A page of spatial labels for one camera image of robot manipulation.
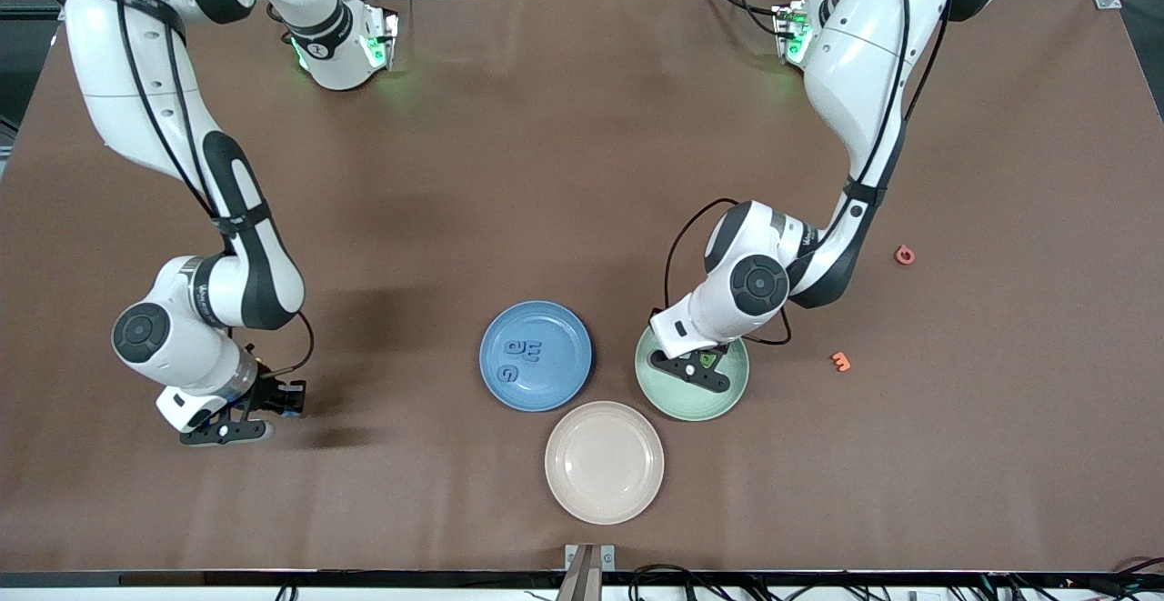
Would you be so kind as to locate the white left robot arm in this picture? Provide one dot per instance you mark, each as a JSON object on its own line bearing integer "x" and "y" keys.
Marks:
{"x": 864, "y": 55}

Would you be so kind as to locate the blue letter m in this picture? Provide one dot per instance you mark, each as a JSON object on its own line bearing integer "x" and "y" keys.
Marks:
{"x": 536, "y": 352}

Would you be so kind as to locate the orange letter E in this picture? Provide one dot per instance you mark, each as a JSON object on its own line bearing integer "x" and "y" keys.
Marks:
{"x": 841, "y": 363}

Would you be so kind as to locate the grey metal clamp bracket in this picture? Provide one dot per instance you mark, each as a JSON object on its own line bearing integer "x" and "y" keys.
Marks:
{"x": 607, "y": 557}

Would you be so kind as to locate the blue letter c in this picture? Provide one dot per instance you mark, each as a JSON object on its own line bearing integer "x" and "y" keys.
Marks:
{"x": 503, "y": 372}

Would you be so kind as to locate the brown table cover sheet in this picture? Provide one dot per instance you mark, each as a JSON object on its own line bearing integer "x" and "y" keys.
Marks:
{"x": 582, "y": 174}

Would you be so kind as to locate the green plate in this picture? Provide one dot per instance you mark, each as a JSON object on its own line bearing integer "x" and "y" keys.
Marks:
{"x": 691, "y": 405}

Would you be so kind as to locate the pink letter Q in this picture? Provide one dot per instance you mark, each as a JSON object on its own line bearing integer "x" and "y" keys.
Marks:
{"x": 899, "y": 255}

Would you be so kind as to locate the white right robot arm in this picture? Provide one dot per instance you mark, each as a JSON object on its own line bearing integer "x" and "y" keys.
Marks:
{"x": 127, "y": 83}

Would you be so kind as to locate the beige plate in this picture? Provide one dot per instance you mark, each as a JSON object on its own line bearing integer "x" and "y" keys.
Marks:
{"x": 605, "y": 465}

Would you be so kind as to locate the blue plate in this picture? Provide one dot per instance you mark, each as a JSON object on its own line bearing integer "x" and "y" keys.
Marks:
{"x": 555, "y": 387}

